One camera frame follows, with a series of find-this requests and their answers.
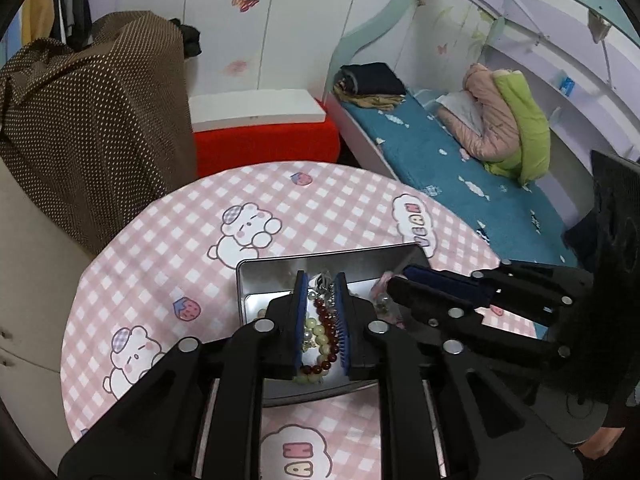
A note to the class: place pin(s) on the dark cloth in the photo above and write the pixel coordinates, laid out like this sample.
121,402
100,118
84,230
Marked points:
190,37

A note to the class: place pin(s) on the person's right hand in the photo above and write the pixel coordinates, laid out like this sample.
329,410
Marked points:
602,445

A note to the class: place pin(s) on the white cabinet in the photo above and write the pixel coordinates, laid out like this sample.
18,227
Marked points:
35,310

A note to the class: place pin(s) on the white board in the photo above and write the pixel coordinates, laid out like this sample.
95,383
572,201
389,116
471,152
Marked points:
255,107

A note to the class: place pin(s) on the small blue box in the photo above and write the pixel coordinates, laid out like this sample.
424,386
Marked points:
567,84

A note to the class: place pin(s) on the brown dotted cloth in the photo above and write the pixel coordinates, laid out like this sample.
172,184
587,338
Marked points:
100,125

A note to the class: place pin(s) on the yellow hanging garment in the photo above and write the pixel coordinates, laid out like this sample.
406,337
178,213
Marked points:
37,7

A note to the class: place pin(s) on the blue bed sheet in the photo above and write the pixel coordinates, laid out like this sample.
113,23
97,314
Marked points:
450,160

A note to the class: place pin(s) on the white wardrobe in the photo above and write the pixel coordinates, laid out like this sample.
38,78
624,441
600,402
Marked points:
300,25

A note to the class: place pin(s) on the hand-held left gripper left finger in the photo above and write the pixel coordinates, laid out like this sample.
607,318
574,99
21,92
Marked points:
300,322

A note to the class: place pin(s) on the teal curved bed frame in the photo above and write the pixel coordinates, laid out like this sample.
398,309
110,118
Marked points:
380,15

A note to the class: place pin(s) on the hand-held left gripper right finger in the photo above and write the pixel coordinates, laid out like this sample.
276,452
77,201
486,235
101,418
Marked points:
342,322

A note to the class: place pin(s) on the pink padded jacket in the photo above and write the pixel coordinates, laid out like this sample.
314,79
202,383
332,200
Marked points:
487,120

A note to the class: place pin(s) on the folded dark clothes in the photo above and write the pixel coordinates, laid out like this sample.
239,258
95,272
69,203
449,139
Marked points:
372,80

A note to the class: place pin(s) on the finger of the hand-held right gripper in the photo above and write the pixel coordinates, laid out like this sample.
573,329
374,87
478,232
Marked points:
425,302
440,280

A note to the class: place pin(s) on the red storage box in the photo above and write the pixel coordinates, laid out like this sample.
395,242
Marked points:
265,145

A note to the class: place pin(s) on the grey metal tin box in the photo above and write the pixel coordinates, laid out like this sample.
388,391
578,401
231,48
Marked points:
270,285

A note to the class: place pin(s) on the white paper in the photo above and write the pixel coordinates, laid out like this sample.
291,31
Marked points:
457,107

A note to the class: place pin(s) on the dark hanging garments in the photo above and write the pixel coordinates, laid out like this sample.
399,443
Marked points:
72,5

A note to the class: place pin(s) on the pink hair clip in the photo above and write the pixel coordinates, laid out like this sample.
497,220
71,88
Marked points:
382,280

